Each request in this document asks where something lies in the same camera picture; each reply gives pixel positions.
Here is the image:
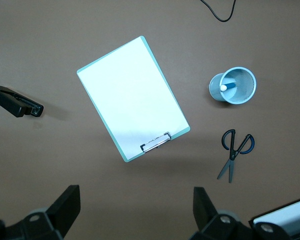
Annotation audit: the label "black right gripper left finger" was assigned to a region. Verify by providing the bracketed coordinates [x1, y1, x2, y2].
[0, 184, 81, 240]

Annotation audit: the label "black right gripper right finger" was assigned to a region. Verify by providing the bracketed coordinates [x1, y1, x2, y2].
[189, 186, 291, 240]

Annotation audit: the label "blue marker white cap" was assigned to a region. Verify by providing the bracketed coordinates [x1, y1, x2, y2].
[219, 83, 237, 92]

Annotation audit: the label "mint green clipboard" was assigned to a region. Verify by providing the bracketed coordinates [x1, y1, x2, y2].
[76, 35, 191, 163]

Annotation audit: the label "white paper stack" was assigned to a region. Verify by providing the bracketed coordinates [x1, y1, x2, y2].
[253, 199, 300, 232]

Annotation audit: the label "black stapler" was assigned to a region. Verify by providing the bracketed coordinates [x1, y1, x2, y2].
[0, 85, 45, 118]

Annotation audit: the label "white paper sheet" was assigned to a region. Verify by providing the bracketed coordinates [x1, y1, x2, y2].
[78, 38, 188, 160]

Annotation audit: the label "blue mesh pen cup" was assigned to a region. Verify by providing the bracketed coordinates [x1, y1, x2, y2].
[209, 66, 257, 105]

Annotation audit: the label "black blue handled scissors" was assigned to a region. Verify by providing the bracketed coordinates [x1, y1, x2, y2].
[216, 129, 255, 184]

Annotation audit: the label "black looped cable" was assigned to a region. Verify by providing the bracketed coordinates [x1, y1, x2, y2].
[199, 0, 237, 23]

